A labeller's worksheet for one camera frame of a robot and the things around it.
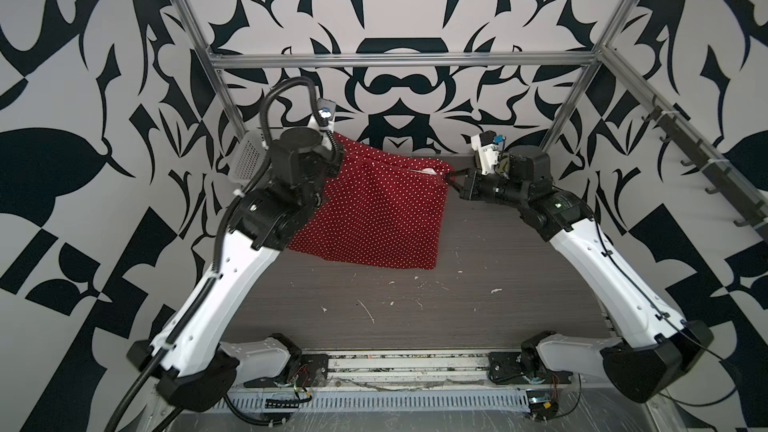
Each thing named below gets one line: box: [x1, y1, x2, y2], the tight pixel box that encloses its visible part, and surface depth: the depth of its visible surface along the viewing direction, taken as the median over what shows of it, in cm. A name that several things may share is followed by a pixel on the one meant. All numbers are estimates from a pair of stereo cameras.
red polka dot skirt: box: [288, 132, 454, 270], surface depth 77 cm
